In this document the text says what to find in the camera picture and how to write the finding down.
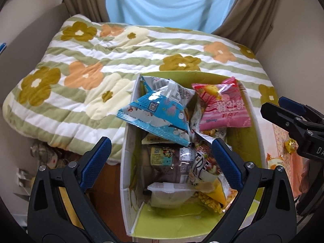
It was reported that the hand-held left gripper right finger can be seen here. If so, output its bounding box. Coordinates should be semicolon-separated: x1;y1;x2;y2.
202;137;298;243

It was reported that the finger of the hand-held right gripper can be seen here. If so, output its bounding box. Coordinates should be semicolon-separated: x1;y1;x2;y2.
260;102;308;134
278;96;324;122

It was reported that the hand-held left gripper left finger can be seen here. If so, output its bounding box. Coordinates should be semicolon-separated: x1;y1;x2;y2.
27;136;119;243

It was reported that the white translucent packet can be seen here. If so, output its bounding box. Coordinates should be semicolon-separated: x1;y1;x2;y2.
146;182;203;209

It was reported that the white box with green inside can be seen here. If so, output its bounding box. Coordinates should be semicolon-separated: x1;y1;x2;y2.
120;71;269;237

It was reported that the gold wrapped candy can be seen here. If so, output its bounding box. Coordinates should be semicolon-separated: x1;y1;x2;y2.
284;139;296;153

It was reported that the brown white lettered snack packet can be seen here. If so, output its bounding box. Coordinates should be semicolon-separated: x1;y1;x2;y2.
189;132;228;186

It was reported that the yellow snack packet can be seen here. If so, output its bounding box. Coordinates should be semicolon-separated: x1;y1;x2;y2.
195;175;238;213

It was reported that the small orange snack packet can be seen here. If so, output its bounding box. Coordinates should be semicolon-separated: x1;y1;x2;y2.
267;153;285;170

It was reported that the beige patterned cloth item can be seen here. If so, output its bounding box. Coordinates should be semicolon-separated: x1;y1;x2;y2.
30;142;67;169

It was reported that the clear printed snack packet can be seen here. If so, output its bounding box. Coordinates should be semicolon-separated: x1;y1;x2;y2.
190;99;227;145

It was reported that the pink snack packet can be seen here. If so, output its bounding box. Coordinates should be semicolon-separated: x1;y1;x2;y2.
191;77;252;132

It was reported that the clear packet of brown bread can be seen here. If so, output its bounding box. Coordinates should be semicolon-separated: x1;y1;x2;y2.
142;144;200;183

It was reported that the tan snack packet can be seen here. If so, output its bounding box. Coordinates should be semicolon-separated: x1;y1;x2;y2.
142;131;173;145

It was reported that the white blue snack packet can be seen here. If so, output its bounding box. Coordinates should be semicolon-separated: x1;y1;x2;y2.
140;77;196;109

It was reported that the floral striped blanket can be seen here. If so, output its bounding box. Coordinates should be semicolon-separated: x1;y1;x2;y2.
2;14;277;162

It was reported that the light blue cloth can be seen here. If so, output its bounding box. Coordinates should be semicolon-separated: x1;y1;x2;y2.
102;0;241;34

